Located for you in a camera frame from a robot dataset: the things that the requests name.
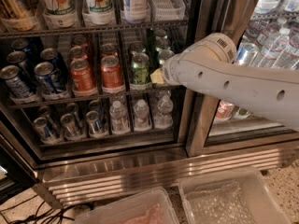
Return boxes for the black floor cables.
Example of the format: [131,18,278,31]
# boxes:
[0,193,94,224]

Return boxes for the front right blue can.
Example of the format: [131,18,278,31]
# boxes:
[34,62,66,95]

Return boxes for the clear plastic bin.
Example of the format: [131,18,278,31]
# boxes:
[74,188,179,224]
[178,167,292,224]

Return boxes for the steel fridge base grille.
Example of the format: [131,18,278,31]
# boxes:
[33,140,299,209]

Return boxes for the water bottle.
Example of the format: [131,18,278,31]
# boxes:
[109,100,130,134]
[154,95,174,129]
[134,99,150,132]

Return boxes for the middle left blue can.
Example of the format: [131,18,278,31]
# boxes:
[7,51,34,77]

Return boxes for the back orange can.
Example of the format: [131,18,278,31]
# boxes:
[71,35,89,49]

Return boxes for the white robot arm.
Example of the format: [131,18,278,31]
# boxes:
[150,33,299,132]

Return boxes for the front right orange can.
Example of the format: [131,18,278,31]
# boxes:
[101,56,123,88]

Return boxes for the back blue can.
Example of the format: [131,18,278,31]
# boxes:
[11,38,37,58]

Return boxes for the bottom left slim can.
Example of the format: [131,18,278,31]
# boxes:
[33,117,59,140]

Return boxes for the gold can top shelf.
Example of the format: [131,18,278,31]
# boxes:
[1,0,34,20]

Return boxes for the slim can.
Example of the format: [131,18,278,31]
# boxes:
[33,117,59,140]
[61,113,82,137]
[86,110,105,134]

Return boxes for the orange can behind glass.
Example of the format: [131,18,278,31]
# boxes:
[216,101,235,119]

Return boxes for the bottom middle slim can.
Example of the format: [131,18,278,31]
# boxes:
[61,113,82,137]

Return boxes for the bottom right slim can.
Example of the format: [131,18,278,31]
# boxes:
[86,110,105,134]

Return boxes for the left clear plastic bin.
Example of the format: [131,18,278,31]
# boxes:
[74,188,179,224]

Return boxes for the front left orange can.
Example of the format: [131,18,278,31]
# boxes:
[70,59,96,91]

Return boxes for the middle water bottle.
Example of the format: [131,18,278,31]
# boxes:
[134,99,150,132]

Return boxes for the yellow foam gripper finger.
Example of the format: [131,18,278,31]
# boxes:
[150,68,164,84]

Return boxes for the silver blue can behind glass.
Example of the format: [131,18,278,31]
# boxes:
[235,42,259,66]

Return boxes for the steel fridge door frame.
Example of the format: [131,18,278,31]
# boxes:
[186,0,298,157]

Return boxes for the green can behind glass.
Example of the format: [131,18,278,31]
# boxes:
[235,108,250,119]

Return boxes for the middle right orange can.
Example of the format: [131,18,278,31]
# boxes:
[100,43,118,58]

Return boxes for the right water bottle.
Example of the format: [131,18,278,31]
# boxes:
[154,95,174,129]

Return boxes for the empty white shelf tray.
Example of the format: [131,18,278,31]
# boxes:
[149,0,185,21]

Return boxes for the middle left orange can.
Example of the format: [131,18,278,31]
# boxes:
[69,46,89,61]

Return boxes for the left water bottle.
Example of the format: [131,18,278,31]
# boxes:
[109,100,130,134]

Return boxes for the front left blue can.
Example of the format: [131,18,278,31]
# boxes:
[0,65,35,99]

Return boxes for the middle right blue can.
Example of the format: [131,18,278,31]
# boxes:
[40,48,68,80]

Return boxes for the right clear plastic bin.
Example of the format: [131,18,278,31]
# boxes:
[178,167,292,224]

